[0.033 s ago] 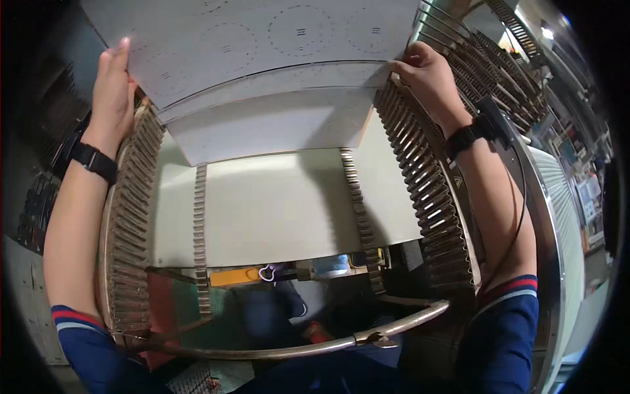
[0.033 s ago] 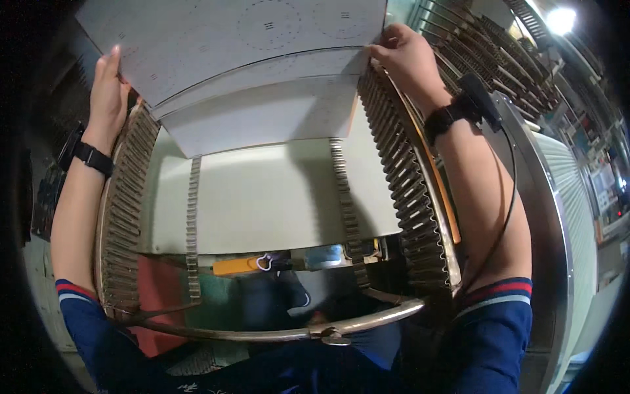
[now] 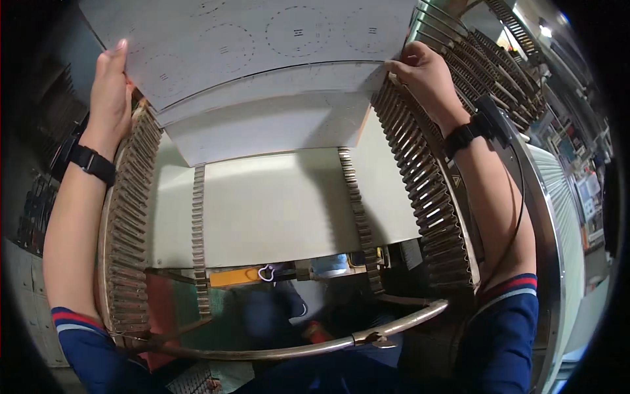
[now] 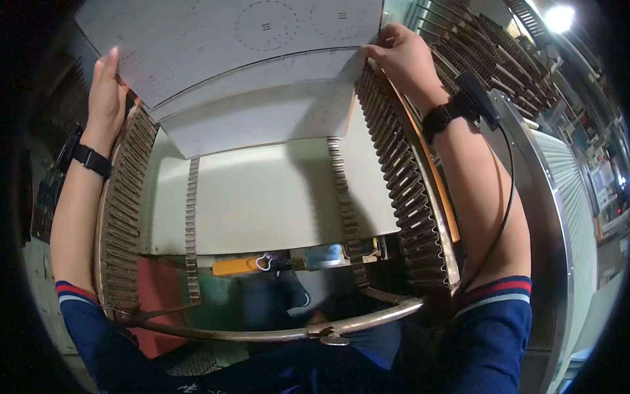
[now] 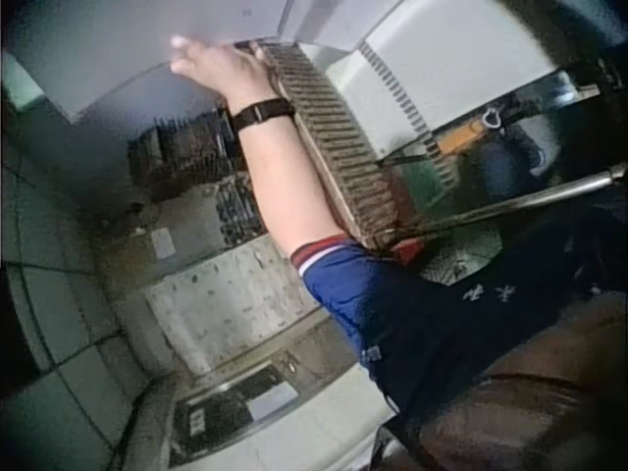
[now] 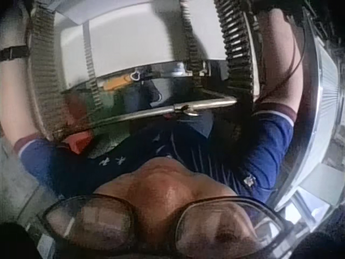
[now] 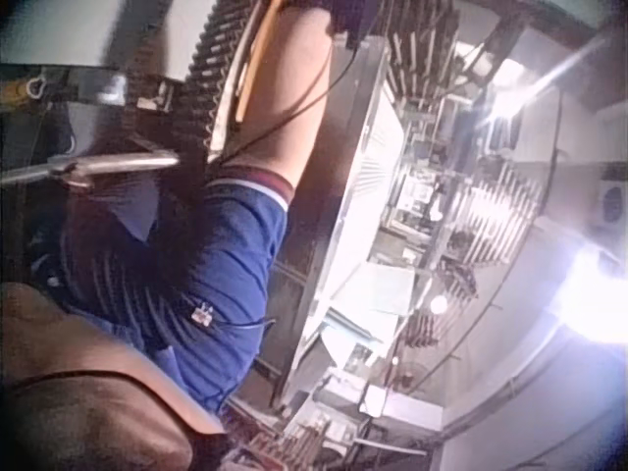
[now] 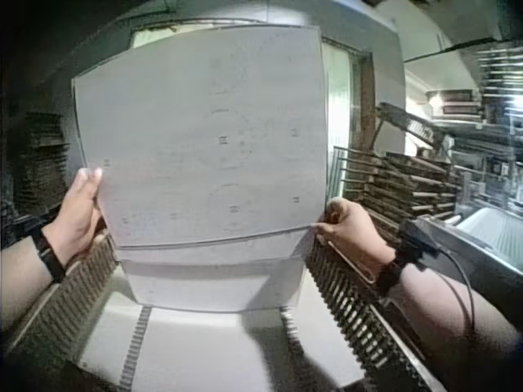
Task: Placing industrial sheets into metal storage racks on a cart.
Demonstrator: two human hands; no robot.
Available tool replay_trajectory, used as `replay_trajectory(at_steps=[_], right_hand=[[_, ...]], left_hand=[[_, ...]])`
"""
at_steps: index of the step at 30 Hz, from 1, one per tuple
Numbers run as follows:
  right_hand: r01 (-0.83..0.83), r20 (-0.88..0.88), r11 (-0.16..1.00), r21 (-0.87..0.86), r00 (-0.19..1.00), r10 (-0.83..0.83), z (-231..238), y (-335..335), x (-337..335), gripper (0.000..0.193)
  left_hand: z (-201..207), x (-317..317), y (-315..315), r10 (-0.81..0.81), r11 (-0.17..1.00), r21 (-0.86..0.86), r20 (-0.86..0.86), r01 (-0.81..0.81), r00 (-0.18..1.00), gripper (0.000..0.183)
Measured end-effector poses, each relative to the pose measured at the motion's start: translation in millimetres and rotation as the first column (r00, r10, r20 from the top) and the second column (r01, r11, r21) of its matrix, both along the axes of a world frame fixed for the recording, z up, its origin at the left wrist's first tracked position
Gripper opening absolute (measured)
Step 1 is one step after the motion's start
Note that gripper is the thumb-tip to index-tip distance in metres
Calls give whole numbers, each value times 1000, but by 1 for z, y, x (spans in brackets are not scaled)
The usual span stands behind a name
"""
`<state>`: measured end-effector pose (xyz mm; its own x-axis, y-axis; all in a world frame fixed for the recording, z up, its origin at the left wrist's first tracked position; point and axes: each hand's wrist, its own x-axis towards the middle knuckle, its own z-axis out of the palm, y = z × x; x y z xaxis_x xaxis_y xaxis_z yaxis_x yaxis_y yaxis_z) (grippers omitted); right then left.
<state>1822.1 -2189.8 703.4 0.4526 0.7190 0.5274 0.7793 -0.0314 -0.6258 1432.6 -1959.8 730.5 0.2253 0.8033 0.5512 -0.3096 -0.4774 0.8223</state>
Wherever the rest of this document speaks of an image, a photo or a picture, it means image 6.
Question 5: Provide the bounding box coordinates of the person's left hand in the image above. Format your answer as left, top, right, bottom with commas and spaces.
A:
0, 12, 30, 50

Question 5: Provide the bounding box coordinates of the black wrist band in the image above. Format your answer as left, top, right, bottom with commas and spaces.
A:
0, 46, 30, 62

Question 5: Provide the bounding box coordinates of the white and chrome drum appliance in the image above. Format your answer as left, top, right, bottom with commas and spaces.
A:
26, 0, 264, 142

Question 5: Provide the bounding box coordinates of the red plastic piece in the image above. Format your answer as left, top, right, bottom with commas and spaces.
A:
67, 131, 90, 155

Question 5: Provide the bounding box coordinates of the metal rod with clip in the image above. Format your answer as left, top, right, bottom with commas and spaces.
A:
161, 97, 238, 117

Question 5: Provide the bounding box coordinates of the black toothed belt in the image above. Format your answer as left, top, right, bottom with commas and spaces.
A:
214, 0, 261, 99

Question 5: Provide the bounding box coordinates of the black cable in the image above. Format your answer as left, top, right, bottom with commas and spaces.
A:
258, 15, 307, 101

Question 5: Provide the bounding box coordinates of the chrome ribbed ring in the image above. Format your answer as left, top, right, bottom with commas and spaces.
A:
276, 6, 345, 213

